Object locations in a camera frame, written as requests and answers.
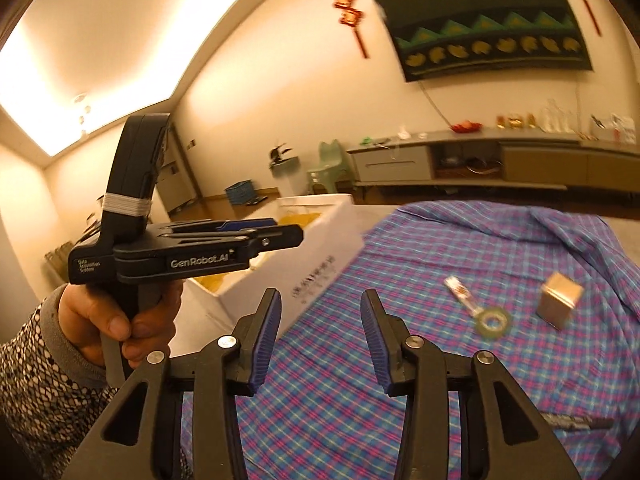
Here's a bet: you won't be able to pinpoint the black marker pen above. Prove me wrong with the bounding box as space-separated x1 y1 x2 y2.
542 412 615 431

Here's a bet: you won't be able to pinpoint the white organizer box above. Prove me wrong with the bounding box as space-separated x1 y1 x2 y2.
590 114 640 142

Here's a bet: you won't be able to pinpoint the dark potted plant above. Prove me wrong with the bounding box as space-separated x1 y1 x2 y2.
269 142 296 168

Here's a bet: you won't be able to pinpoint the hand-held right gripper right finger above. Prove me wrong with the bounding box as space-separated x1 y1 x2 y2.
360 289 583 480

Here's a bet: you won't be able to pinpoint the green plastic chair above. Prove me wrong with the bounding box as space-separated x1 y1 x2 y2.
306 140 357 196

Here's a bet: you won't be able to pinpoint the grey long cabinet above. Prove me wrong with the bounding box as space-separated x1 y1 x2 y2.
346 127 640 201

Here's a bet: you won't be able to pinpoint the thin television cable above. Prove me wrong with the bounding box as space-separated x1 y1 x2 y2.
419 80 455 127

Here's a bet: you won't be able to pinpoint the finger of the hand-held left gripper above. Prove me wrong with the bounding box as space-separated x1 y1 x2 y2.
159 217 279 237
171 224 305 264

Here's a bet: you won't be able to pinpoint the small white red-print tube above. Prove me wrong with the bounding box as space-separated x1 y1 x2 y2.
445 277 482 317

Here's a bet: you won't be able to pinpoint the person's left forearm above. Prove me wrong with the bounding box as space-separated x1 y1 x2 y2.
0 285 121 480

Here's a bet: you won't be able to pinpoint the gold tin box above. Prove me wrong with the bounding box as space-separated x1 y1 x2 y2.
536 272 585 331

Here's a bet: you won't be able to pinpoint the blue plaid cloth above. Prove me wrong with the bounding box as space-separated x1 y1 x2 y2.
182 200 640 480

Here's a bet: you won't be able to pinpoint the blue plastic basket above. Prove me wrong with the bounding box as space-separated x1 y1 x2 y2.
225 180 258 206

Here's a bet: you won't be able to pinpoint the white cardboard box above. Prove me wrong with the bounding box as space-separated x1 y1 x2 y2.
187 192 365 338

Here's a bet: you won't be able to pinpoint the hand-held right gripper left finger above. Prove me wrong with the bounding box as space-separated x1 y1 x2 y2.
60 287 283 480

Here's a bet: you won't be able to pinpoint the clear glass bottles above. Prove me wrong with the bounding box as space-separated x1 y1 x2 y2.
542 99 581 133

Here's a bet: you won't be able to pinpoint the grey wardrobe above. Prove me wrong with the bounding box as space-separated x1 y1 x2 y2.
150 150 203 216

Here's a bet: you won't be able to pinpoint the clear tape roll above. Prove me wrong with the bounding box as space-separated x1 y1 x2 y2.
475 307 514 338

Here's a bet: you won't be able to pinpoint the person's left hand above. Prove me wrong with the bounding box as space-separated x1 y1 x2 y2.
59 280 185 368

